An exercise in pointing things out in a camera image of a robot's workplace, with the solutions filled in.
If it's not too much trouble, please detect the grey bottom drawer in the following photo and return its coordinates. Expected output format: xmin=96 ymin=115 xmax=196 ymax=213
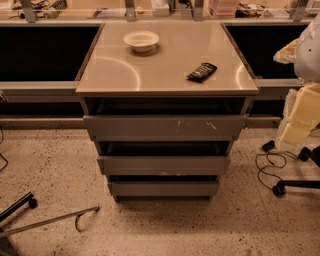
xmin=108 ymin=182 xmax=219 ymax=197

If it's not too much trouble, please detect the grey drawer cabinet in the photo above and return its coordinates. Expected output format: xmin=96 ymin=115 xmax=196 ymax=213
xmin=74 ymin=20 xmax=260 ymax=204

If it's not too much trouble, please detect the grey drawer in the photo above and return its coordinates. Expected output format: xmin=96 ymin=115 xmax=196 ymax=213
xmin=97 ymin=156 xmax=230 ymax=176
xmin=83 ymin=115 xmax=247 ymax=142
xmin=108 ymin=182 xmax=219 ymax=197

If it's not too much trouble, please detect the metal stand leg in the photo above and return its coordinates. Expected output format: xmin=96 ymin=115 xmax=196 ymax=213
xmin=0 ymin=206 xmax=100 ymax=238

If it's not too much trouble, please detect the black caster leg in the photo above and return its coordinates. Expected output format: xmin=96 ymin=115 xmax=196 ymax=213
xmin=0 ymin=192 xmax=38 ymax=222

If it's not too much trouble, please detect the black floor cable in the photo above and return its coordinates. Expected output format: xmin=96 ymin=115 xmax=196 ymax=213
xmin=255 ymin=150 xmax=299 ymax=191

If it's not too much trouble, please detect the white paper bowl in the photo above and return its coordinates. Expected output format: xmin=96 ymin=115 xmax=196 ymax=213
xmin=123 ymin=31 xmax=159 ymax=53

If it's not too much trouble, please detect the black power adapter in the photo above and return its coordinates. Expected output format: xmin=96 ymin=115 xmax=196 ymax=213
xmin=262 ymin=140 xmax=275 ymax=152

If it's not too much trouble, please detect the black snack packet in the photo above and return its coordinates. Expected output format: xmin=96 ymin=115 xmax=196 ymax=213
xmin=187 ymin=62 xmax=217 ymax=83

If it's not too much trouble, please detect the black chair base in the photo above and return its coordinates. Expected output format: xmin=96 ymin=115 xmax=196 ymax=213
xmin=272 ymin=146 xmax=320 ymax=197

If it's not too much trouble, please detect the grey top drawer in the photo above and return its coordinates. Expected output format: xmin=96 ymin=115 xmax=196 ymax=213
xmin=83 ymin=115 xmax=247 ymax=142

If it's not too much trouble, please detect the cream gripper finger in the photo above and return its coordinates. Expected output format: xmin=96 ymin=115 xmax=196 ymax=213
xmin=279 ymin=83 xmax=320 ymax=145

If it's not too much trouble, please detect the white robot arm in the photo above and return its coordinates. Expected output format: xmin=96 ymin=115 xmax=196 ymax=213
xmin=273 ymin=13 xmax=320 ymax=145

